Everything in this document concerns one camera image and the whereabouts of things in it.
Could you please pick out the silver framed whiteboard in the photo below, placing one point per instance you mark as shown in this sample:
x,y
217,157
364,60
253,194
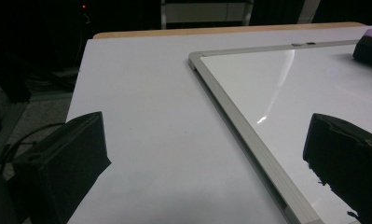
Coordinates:
x,y
298,93

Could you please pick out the black and purple eraser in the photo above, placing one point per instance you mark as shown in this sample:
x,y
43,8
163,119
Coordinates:
x,y
368,49

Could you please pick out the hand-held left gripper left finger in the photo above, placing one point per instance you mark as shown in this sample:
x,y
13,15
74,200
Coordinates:
x,y
62,161

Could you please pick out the dark equipment with red light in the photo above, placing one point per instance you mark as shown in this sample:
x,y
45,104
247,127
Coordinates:
x,y
84,18

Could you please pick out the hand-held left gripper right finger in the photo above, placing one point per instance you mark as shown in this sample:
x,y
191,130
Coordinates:
x,y
351,161

